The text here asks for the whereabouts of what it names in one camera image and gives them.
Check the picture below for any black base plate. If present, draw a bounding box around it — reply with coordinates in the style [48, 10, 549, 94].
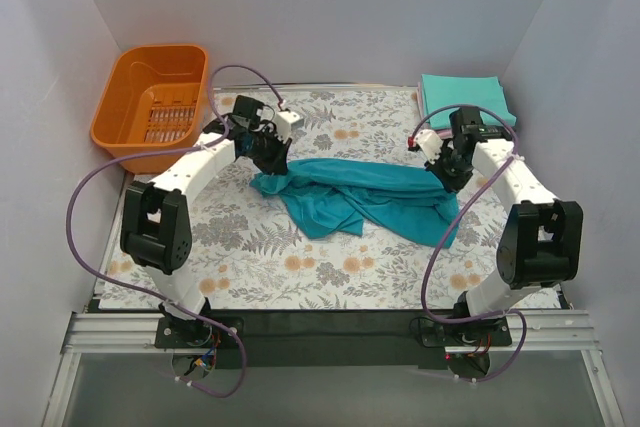
[154, 309, 514, 370]

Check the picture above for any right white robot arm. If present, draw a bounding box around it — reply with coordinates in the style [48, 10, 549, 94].
[408, 104, 583, 347]

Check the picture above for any teal t shirt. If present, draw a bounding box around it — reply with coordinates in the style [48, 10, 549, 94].
[250, 158, 459, 247]

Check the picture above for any orange plastic basket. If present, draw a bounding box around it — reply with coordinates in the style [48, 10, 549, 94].
[90, 44, 212, 175]

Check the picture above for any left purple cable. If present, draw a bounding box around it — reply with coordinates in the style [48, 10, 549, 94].
[67, 64, 287, 397]

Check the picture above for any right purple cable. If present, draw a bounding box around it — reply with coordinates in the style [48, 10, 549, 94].
[410, 104, 527, 384]

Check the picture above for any floral table mat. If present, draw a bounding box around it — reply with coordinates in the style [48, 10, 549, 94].
[99, 88, 560, 311]

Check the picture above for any purple cable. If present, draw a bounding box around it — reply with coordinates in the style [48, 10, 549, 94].
[410, 104, 527, 384]
[67, 64, 287, 397]

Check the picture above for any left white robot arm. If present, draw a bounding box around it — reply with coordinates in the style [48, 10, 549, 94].
[120, 95, 302, 347]

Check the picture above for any aluminium frame rail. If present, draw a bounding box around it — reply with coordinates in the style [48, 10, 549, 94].
[43, 309, 624, 426]

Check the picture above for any folded mint green shirt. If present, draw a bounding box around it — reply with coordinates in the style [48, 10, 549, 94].
[419, 74, 517, 127]

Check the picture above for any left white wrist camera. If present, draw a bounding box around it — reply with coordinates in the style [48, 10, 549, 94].
[272, 110, 303, 142]

